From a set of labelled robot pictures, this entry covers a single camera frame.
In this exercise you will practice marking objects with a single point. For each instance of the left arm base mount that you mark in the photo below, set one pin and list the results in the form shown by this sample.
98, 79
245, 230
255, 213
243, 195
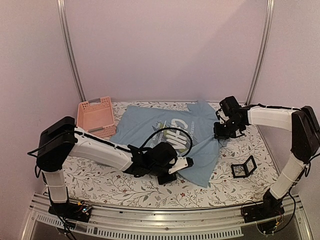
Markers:
80, 211

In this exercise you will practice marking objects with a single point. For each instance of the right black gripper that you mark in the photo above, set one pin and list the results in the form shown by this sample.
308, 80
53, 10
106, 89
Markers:
218, 134

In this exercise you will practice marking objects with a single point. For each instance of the black open jewelry box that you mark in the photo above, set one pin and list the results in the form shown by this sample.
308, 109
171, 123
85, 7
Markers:
249, 166

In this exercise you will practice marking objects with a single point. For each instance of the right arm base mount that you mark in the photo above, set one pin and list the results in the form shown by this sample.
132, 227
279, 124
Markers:
262, 212

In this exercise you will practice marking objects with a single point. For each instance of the front aluminium rail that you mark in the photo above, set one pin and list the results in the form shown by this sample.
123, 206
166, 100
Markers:
117, 222

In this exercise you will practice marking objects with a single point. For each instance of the silver brooch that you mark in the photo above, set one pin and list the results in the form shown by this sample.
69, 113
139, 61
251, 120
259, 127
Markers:
238, 170

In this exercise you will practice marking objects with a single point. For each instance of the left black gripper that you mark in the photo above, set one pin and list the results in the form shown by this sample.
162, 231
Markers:
162, 181

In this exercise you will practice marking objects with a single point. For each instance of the light blue printed t-shirt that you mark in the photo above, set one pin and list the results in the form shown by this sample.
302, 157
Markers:
188, 131

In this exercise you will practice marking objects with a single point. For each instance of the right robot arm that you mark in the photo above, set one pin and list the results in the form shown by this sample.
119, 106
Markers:
301, 122

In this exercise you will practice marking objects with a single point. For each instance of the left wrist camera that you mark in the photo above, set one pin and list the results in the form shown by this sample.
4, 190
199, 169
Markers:
180, 164

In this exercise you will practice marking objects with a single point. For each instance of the pink plastic basket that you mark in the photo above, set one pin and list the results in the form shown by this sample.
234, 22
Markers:
97, 117

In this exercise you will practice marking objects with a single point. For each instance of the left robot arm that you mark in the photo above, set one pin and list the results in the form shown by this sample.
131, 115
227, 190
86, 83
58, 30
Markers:
64, 139

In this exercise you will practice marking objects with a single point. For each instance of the floral patterned table mat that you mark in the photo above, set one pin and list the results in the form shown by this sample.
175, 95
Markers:
87, 180

